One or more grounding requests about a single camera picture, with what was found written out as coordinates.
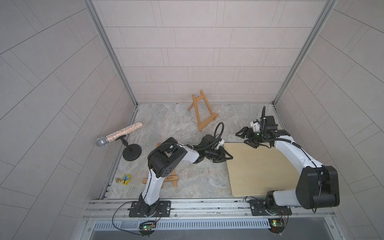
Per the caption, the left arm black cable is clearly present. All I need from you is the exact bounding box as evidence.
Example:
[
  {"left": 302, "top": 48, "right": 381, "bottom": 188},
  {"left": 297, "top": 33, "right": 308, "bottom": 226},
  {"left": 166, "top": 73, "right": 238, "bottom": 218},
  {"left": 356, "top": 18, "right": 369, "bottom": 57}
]
[{"left": 111, "top": 121, "right": 225, "bottom": 235}]

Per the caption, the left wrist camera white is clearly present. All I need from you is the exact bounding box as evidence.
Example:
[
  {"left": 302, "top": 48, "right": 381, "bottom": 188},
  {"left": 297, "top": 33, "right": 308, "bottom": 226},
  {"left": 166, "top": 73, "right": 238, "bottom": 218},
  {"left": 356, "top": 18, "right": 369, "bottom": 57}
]
[{"left": 216, "top": 139, "right": 225, "bottom": 149}]

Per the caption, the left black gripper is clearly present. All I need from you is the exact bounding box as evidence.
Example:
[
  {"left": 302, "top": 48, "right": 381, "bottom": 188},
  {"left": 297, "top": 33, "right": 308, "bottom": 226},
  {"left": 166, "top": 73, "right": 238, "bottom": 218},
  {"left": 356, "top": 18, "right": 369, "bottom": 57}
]
[{"left": 202, "top": 146, "right": 232, "bottom": 163}]

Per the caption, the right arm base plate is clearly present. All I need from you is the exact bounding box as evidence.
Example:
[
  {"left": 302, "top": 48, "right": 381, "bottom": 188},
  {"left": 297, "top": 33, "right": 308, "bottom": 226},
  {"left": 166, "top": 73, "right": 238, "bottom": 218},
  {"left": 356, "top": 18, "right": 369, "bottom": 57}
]
[{"left": 248, "top": 199, "right": 292, "bottom": 217}]

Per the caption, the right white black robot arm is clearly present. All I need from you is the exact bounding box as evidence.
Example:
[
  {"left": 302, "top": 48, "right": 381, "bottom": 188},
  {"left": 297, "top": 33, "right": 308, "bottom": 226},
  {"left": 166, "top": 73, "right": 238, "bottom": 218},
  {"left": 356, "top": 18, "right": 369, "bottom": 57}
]
[{"left": 235, "top": 115, "right": 340, "bottom": 215}]

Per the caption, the glitter microphone on stand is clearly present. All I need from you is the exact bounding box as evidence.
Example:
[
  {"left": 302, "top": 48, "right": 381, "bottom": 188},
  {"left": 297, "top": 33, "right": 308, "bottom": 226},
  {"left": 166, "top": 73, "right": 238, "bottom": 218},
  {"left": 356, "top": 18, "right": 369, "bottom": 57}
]
[{"left": 95, "top": 121, "right": 144, "bottom": 162}]

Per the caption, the wooden easel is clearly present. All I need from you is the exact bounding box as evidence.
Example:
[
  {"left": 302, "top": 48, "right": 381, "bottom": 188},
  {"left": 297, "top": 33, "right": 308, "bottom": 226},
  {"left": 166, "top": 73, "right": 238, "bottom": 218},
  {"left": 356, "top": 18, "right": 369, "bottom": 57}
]
[
  {"left": 188, "top": 90, "right": 219, "bottom": 132},
  {"left": 142, "top": 143, "right": 179, "bottom": 188}
]

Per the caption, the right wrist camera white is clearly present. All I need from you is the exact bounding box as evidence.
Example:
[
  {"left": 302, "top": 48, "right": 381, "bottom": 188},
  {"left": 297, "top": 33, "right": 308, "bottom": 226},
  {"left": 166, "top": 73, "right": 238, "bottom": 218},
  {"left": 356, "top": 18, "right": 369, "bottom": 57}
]
[{"left": 251, "top": 121, "right": 261, "bottom": 132}]

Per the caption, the right green circuit board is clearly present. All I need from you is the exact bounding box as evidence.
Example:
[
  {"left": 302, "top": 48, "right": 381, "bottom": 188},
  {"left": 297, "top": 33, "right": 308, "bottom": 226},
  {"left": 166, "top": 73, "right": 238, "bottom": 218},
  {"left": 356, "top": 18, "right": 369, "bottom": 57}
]
[{"left": 268, "top": 219, "right": 286, "bottom": 234}]

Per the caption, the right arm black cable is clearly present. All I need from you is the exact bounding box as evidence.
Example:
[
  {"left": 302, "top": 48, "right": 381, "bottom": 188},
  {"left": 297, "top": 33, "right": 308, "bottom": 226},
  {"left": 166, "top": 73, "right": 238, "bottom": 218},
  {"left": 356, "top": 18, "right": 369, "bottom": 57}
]
[{"left": 244, "top": 105, "right": 325, "bottom": 214}]

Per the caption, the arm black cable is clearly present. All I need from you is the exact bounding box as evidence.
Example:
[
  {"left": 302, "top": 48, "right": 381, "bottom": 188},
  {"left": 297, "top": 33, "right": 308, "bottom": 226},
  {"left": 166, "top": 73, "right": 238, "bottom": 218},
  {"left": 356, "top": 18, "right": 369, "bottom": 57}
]
[
  {"left": 244, "top": 105, "right": 325, "bottom": 214},
  {"left": 111, "top": 121, "right": 225, "bottom": 235}
]

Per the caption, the left green circuit board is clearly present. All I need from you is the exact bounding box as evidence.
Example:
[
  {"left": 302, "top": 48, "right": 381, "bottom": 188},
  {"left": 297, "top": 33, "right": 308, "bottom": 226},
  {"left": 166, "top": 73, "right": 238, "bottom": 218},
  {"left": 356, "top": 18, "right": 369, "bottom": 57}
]
[{"left": 139, "top": 221, "right": 156, "bottom": 237}]

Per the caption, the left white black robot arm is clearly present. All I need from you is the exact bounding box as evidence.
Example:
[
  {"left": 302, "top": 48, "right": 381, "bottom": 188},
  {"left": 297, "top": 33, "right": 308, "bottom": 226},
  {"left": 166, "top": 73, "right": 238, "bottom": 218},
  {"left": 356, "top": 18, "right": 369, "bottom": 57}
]
[{"left": 139, "top": 135, "right": 233, "bottom": 217}]

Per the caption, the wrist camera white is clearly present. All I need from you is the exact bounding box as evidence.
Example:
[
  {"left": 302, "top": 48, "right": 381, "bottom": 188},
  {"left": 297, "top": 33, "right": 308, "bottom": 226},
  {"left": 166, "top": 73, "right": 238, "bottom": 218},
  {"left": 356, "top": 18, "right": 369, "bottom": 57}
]
[
  {"left": 251, "top": 121, "right": 261, "bottom": 132},
  {"left": 216, "top": 139, "right": 225, "bottom": 149}
]

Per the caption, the yellow round sticker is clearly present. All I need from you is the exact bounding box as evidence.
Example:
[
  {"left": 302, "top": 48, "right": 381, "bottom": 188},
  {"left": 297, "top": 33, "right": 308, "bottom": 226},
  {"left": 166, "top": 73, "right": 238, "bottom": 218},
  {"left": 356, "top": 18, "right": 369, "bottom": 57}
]
[{"left": 115, "top": 174, "right": 131, "bottom": 185}]

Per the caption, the plywood board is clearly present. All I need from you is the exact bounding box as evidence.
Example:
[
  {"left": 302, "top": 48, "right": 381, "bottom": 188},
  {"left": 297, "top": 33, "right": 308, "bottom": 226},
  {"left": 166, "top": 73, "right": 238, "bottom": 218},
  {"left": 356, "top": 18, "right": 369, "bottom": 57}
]
[{"left": 224, "top": 143, "right": 300, "bottom": 197}]

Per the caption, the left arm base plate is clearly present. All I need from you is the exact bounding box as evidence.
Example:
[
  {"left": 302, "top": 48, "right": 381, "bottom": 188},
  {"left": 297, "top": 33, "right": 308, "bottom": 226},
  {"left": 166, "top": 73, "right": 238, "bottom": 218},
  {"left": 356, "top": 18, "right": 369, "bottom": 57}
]
[{"left": 129, "top": 200, "right": 172, "bottom": 218}]

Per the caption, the green circuit board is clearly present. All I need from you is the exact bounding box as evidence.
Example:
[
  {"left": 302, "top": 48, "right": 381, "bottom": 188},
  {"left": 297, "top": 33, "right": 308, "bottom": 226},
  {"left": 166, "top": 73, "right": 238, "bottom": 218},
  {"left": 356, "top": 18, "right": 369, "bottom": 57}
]
[
  {"left": 139, "top": 221, "right": 156, "bottom": 237},
  {"left": 268, "top": 219, "right": 286, "bottom": 234}
]

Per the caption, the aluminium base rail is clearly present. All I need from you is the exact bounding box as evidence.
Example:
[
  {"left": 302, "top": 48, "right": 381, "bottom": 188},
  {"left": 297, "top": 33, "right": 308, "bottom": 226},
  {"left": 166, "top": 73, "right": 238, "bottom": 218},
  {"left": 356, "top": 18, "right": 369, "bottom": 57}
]
[{"left": 74, "top": 197, "right": 346, "bottom": 240}]

